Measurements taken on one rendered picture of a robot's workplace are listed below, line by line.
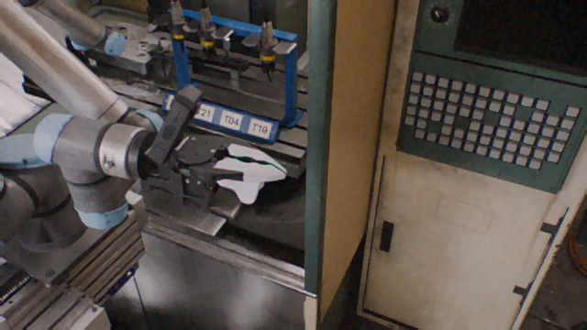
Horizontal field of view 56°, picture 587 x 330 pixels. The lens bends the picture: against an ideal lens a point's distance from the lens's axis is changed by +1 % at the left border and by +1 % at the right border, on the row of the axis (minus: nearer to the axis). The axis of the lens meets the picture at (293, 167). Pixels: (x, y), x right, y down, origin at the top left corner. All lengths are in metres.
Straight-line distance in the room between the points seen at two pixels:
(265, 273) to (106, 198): 0.80
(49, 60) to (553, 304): 2.32
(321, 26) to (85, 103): 0.42
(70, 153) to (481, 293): 1.56
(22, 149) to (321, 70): 0.59
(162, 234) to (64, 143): 0.95
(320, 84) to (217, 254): 0.75
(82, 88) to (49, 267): 0.44
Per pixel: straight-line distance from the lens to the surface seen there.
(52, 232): 1.25
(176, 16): 1.89
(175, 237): 1.72
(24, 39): 0.96
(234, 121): 1.89
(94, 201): 0.88
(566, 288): 2.83
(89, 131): 0.81
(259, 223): 1.82
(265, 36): 1.73
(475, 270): 1.98
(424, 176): 1.74
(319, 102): 1.09
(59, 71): 0.95
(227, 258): 1.64
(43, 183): 1.17
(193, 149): 0.75
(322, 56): 1.04
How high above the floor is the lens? 2.07
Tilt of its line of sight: 42 degrees down
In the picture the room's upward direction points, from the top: straight up
